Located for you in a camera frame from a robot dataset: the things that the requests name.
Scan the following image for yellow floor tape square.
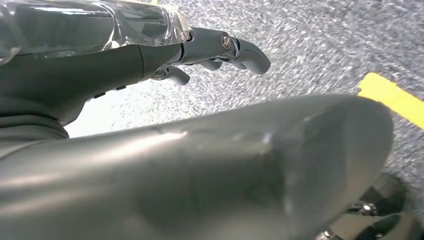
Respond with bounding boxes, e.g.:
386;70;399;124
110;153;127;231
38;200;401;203
357;72;424;131

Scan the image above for black left robot foot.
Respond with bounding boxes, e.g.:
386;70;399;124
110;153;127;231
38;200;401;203
314;172;424;240

